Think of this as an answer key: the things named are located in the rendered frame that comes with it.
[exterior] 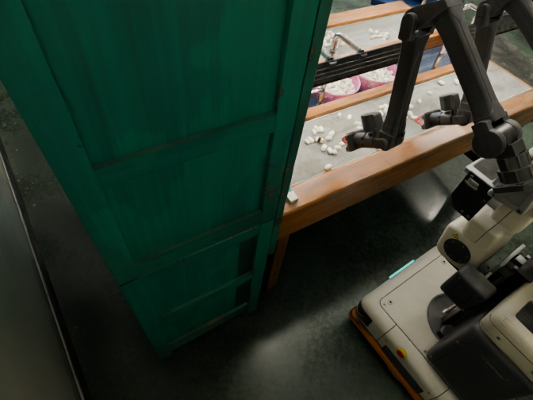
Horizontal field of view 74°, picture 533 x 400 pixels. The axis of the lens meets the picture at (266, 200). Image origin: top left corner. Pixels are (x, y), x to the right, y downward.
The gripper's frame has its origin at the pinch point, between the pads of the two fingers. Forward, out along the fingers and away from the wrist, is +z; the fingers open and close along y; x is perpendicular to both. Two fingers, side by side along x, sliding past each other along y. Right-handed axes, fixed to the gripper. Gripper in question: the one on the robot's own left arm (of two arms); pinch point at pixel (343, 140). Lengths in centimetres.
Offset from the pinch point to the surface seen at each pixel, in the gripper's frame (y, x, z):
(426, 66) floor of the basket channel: -107, -14, 47
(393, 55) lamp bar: -30.5, -26.0, -2.3
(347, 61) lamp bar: -6.2, -28.7, -2.9
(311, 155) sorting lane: 8.6, 4.7, 12.8
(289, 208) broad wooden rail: 33.4, 16.0, -5.0
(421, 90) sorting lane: -75, -5, 25
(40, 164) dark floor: 123, -18, 154
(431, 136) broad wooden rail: -49, 13, 0
